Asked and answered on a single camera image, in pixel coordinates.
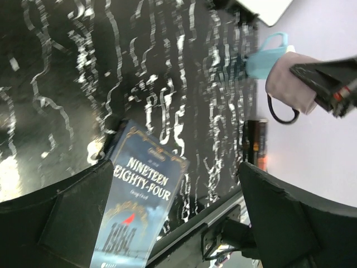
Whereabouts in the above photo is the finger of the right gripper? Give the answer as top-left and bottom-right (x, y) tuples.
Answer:
(290, 57), (356, 112)

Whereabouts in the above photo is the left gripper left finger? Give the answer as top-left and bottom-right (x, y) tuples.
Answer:
(1, 160), (114, 267)

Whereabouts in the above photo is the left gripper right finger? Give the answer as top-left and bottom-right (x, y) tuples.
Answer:
(239, 162), (356, 267)

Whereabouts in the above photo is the pink ceramic mug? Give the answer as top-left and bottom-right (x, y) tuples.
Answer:
(265, 52), (319, 125)

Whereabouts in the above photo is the light blue mug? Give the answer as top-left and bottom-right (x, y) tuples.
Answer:
(245, 32), (288, 80)

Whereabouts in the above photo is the Tale of Two Cities book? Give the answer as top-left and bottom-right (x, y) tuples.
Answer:
(247, 119), (268, 171)

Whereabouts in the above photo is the Nineteen Eighty-Four book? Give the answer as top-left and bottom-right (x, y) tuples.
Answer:
(90, 120), (189, 267)

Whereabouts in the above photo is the black marble pattern mat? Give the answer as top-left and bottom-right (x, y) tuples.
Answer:
(1, 1), (258, 235)

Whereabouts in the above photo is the white whiteboard black frame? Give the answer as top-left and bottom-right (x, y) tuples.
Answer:
(237, 0), (293, 27)

